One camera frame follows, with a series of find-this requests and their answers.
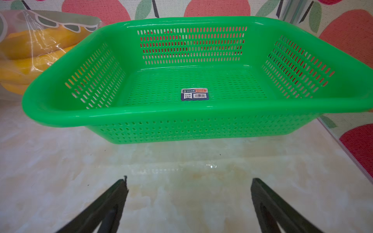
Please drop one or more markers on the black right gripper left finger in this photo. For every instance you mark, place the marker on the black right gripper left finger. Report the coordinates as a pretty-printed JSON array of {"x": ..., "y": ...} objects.
[{"x": 103, "y": 214}]

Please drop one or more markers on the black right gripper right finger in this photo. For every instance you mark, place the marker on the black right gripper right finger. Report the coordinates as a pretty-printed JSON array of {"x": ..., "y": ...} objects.
[{"x": 274, "y": 213}]

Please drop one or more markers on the bananas in far bag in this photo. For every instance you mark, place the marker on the bananas in far bag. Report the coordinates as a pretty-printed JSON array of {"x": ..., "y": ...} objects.
[{"x": 25, "y": 55}]

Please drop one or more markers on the empty green plastic basket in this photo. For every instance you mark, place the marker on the empty green plastic basket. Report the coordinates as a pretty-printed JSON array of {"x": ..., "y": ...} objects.
[{"x": 170, "y": 79}]

